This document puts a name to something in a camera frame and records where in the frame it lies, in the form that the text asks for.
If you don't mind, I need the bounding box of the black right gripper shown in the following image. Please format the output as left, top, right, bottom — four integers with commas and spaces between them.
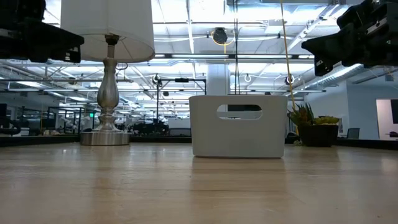
300, 0, 398, 77

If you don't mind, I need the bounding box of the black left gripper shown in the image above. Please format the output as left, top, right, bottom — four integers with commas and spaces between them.
0, 18, 85, 63

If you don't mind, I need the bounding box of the white plastic bin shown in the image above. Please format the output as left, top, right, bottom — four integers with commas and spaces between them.
188, 95, 289, 159

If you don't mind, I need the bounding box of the silver table lamp white shade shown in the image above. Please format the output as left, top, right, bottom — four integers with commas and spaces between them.
58, 0, 155, 146

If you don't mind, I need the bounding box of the succulent plant in black pot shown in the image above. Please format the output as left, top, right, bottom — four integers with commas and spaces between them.
286, 102, 340, 147

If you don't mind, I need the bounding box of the yellow hanging cable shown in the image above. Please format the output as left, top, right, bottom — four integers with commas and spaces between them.
279, 0, 297, 108

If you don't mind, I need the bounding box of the thin black hanging cable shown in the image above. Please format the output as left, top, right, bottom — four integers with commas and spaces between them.
233, 0, 241, 96

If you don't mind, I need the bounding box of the black ceiling cable reel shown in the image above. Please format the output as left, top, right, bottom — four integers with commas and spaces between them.
212, 27, 229, 45

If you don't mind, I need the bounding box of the black metal stand frame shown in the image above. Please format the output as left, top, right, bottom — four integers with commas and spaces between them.
156, 77, 208, 125

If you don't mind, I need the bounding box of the black table edge rail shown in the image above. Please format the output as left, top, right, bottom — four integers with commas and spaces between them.
0, 135, 398, 151

